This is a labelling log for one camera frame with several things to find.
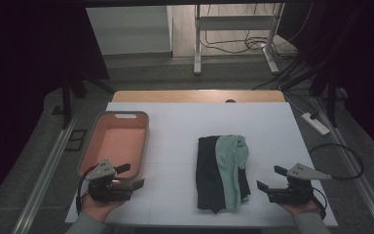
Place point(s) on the black plug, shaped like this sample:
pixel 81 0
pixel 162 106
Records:
pixel 313 115

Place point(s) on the person's left hand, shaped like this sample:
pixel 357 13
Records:
pixel 97 209

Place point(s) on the aluminium rail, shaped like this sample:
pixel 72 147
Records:
pixel 42 182
pixel 366 191

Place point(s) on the pink plastic basket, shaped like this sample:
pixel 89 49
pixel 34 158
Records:
pixel 117 143

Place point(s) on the small dark round knob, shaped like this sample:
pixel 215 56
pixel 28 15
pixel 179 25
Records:
pixel 230 101

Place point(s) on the light grey cabinet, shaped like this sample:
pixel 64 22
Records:
pixel 130 29

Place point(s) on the dark cloth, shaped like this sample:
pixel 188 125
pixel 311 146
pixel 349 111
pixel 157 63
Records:
pixel 207 175

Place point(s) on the white board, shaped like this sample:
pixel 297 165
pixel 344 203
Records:
pixel 175 130

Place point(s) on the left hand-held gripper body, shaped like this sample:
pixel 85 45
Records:
pixel 104 188

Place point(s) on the wooden table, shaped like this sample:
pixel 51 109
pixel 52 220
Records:
pixel 194 96

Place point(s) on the dark floor plate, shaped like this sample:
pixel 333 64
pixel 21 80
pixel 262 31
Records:
pixel 76 139

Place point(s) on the white power strip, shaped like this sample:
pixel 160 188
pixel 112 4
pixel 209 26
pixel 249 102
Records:
pixel 316 124

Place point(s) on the light green cloth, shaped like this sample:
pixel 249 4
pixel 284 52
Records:
pixel 229 162

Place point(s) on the black tripod stand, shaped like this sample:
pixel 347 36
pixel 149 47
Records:
pixel 66 100
pixel 331 97

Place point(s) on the person's right hand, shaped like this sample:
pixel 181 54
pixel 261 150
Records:
pixel 300 208

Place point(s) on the white metal stand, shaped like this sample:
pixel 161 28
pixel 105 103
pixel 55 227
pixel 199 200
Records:
pixel 197 39

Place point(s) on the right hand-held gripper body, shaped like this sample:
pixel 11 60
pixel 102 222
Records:
pixel 292 193

